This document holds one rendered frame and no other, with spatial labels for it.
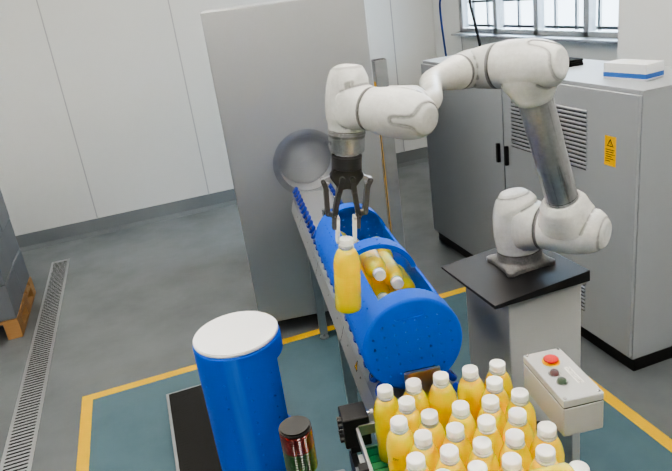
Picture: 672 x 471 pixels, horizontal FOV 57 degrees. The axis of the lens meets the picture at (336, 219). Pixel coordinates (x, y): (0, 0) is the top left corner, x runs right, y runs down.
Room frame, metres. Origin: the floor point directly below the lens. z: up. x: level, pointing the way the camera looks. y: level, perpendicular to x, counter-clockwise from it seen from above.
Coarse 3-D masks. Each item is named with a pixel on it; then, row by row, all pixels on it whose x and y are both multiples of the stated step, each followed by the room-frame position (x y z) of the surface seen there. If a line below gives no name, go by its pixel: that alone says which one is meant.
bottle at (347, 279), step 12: (336, 252) 1.50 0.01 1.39; (348, 252) 1.48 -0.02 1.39; (336, 264) 1.48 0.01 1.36; (348, 264) 1.47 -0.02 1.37; (336, 276) 1.48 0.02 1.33; (348, 276) 1.47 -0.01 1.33; (360, 276) 1.49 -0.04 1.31; (336, 288) 1.48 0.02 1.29; (348, 288) 1.47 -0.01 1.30; (360, 288) 1.49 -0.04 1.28; (336, 300) 1.49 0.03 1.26; (348, 300) 1.47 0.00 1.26; (360, 300) 1.49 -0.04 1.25; (348, 312) 1.47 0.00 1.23
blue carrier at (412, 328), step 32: (320, 224) 2.29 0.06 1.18; (384, 224) 2.30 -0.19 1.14; (320, 256) 2.21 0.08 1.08; (416, 288) 1.55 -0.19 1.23; (352, 320) 1.60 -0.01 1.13; (384, 320) 1.47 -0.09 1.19; (416, 320) 1.48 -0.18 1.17; (448, 320) 1.50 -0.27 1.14; (384, 352) 1.47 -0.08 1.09; (416, 352) 1.48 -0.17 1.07; (448, 352) 1.49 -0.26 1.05
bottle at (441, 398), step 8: (432, 384) 1.32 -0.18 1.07; (448, 384) 1.30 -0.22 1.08; (432, 392) 1.30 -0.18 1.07; (440, 392) 1.29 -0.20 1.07; (448, 392) 1.29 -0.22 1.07; (432, 400) 1.29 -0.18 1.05; (440, 400) 1.28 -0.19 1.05; (448, 400) 1.28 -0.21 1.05; (432, 408) 1.29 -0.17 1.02; (440, 408) 1.28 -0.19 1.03; (448, 408) 1.27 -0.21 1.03; (440, 416) 1.28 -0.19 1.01; (448, 416) 1.27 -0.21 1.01
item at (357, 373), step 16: (304, 192) 3.52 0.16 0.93; (320, 192) 3.49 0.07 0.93; (320, 208) 3.21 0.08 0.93; (304, 240) 2.95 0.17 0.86; (320, 272) 2.48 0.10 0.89; (320, 288) 2.43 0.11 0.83; (336, 320) 2.08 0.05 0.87; (352, 352) 1.81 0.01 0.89; (352, 368) 1.77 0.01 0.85; (368, 400) 1.56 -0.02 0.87
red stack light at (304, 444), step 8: (312, 432) 1.00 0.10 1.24; (280, 440) 0.99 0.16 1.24; (288, 440) 0.97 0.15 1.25; (296, 440) 0.96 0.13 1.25; (304, 440) 0.97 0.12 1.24; (312, 440) 0.99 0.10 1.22; (288, 448) 0.97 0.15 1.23; (296, 448) 0.97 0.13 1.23; (304, 448) 0.97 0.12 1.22; (296, 456) 0.96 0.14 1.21
